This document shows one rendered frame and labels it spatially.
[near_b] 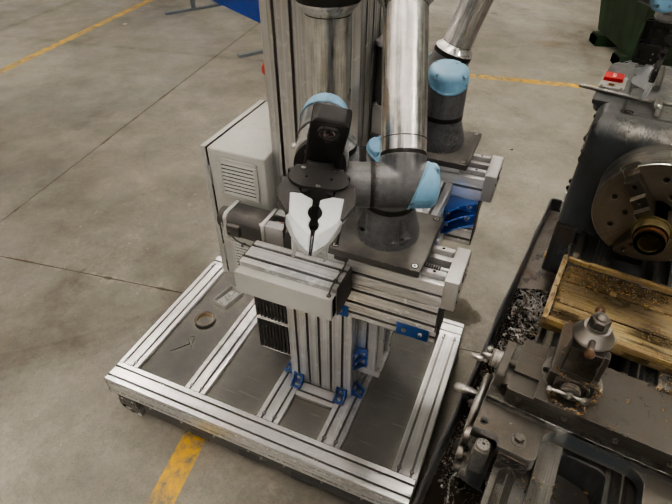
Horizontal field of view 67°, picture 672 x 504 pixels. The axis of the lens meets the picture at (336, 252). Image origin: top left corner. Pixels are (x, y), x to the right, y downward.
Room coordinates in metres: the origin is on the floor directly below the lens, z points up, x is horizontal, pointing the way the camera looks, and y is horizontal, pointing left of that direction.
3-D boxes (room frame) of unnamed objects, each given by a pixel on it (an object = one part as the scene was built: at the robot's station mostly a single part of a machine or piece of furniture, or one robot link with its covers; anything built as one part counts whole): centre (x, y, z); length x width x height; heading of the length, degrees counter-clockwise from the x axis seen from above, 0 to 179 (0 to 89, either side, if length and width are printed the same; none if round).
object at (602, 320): (0.67, -0.52, 1.17); 0.04 x 0.04 x 0.03
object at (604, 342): (0.67, -0.52, 1.13); 0.08 x 0.08 x 0.03
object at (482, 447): (0.57, -0.32, 0.84); 0.04 x 0.04 x 0.10; 60
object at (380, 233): (0.96, -0.12, 1.21); 0.15 x 0.15 x 0.10
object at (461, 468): (0.71, -0.37, 0.75); 0.27 x 0.10 x 0.23; 150
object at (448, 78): (1.43, -0.32, 1.33); 0.13 x 0.12 x 0.14; 174
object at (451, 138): (1.42, -0.32, 1.21); 0.15 x 0.15 x 0.10
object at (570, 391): (0.70, -0.53, 0.99); 0.20 x 0.10 x 0.05; 150
